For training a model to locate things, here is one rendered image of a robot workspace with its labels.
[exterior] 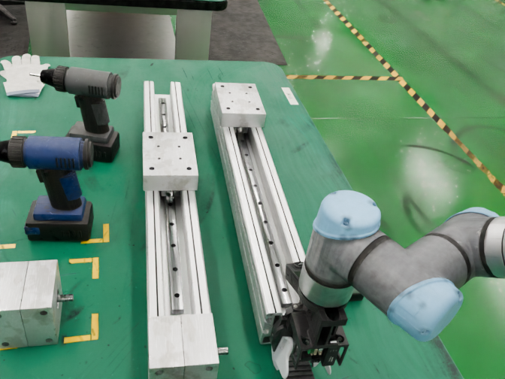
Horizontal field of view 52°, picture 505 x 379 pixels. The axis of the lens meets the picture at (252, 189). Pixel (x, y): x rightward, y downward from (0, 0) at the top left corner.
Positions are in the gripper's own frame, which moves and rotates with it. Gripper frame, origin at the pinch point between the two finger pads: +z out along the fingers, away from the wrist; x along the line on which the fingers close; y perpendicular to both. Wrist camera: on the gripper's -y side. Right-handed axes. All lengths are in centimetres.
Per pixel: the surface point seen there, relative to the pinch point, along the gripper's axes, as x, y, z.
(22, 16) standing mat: -108, -345, 78
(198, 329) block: -16.4, -1.7, -7.4
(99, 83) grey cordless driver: -33, -59, -18
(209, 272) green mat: -11.9, -21.7, 2.1
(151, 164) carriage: -22.7, -40.4, -10.5
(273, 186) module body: 3.1, -38.0, -6.4
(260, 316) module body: -4.9, -7.4, -2.2
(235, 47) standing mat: 44, -309, 78
